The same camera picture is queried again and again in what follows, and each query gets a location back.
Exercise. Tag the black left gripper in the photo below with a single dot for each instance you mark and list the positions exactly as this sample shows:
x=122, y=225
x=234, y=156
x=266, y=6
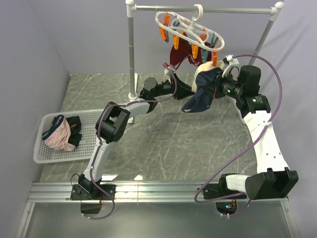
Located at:
x=183, y=90

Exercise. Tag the orange clothespin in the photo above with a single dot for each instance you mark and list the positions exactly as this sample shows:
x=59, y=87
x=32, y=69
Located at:
x=175, y=42
x=164, y=33
x=214, y=59

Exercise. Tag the aluminium mounting rail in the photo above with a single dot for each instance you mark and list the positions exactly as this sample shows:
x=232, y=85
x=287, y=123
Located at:
x=151, y=209

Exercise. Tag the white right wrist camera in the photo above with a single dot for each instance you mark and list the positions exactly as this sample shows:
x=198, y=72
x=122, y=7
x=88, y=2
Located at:
x=230, y=62

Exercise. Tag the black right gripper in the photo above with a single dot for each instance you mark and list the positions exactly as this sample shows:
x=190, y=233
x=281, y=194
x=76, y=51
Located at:
x=217, y=84

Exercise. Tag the pink underwear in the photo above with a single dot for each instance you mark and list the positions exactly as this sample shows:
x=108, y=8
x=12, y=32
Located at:
x=58, y=135

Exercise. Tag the white perforated plastic basket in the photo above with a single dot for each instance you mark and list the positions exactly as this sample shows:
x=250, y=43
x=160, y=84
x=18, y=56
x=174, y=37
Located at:
x=44, y=155

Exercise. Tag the navy blue underwear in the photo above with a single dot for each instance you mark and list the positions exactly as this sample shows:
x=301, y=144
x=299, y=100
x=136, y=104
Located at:
x=204, y=75

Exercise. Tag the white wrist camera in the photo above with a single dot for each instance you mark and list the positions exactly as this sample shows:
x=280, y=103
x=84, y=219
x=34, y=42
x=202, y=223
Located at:
x=230, y=62
x=168, y=71

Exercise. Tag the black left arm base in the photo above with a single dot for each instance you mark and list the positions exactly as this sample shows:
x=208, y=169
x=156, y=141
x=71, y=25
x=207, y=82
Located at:
x=91, y=199

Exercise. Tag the teal clothespin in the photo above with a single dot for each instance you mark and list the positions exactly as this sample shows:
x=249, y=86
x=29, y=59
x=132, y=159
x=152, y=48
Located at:
x=204, y=55
x=214, y=41

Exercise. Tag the silver clothes rack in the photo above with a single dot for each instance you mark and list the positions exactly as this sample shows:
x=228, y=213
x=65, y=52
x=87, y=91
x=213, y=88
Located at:
x=274, y=12

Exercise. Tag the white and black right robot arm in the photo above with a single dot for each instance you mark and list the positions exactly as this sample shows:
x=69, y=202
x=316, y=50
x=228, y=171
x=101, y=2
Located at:
x=273, y=179

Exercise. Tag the white plastic clip hanger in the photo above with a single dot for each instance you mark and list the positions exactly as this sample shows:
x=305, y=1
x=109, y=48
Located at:
x=189, y=29

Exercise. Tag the black lace underwear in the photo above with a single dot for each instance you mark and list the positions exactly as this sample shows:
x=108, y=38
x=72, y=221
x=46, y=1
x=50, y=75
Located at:
x=75, y=130

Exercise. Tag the dark red lace bra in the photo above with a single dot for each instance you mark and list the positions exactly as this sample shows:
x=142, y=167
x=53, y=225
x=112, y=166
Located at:
x=184, y=52

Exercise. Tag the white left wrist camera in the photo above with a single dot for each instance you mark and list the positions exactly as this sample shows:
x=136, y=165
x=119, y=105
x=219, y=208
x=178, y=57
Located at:
x=168, y=71

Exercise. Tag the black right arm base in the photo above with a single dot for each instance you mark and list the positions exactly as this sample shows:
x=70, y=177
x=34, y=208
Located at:
x=226, y=200

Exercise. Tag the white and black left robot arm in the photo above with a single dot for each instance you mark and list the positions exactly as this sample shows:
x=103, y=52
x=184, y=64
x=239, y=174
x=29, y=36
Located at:
x=112, y=123

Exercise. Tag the yellow-orange clothespin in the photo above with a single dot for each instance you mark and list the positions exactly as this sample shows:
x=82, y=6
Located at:
x=195, y=50

